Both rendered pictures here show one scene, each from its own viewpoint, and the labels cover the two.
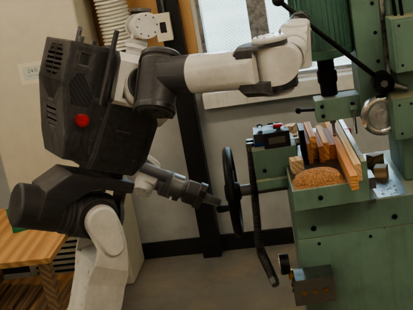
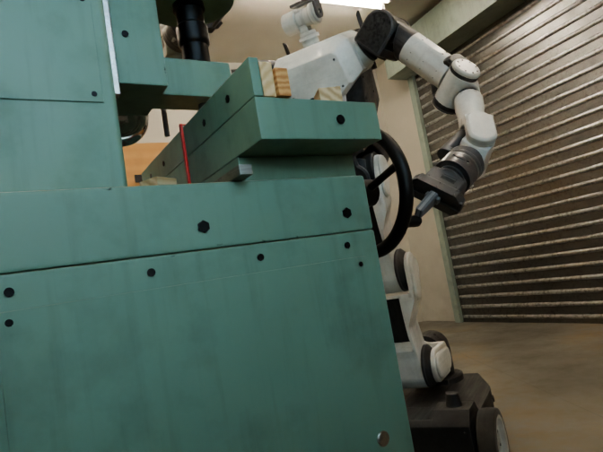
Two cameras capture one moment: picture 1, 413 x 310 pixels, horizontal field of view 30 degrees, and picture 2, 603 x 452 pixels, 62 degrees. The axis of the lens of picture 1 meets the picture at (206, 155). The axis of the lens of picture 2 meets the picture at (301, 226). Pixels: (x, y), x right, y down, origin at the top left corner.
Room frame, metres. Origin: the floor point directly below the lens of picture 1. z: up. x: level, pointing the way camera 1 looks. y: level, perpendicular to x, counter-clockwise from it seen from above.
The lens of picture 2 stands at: (3.09, -0.82, 0.66)
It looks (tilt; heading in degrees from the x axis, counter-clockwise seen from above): 6 degrees up; 143
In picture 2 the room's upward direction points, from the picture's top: 10 degrees counter-clockwise
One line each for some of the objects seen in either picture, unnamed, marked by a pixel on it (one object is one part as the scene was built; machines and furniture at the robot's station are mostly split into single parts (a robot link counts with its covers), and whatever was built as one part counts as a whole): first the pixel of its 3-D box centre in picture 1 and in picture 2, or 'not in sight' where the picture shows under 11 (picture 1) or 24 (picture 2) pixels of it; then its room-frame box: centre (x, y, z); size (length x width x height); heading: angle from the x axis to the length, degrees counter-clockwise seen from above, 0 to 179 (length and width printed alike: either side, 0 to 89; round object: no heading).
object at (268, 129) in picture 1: (270, 133); not in sight; (2.28, -0.21, 0.99); 0.13 x 0.11 x 0.06; 176
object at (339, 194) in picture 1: (303, 165); (260, 172); (2.27, -0.29, 0.87); 0.61 x 0.30 x 0.06; 176
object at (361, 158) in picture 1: (348, 140); (185, 145); (2.26, -0.44, 0.93); 0.60 x 0.02 x 0.06; 176
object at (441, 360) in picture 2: not in sight; (416, 363); (1.82, 0.52, 0.28); 0.21 x 0.20 x 0.13; 116
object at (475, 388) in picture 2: not in sight; (418, 391); (1.83, 0.50, 0.19); 0.64 x 0.52 x 0.33; 116
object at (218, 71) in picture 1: (239, 69); not in sight; (1.70, -0.11, 1.31); 0.22 x 0.12 x 0.13; 62
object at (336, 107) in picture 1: (337, 108); (190, 90); (2.28, -0.42, 1.03); 0.14 x 0.07 x 0.09; 86
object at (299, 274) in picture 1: (313, 285); not in sight; (2.04, -0.24, 0.58); 0.12 x 0.08 x 0.08; 86
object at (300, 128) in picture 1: (292, 141); not in sight; (2.28, -0.27, 0.95); 0.09 x 0.07 x 0.09; 176
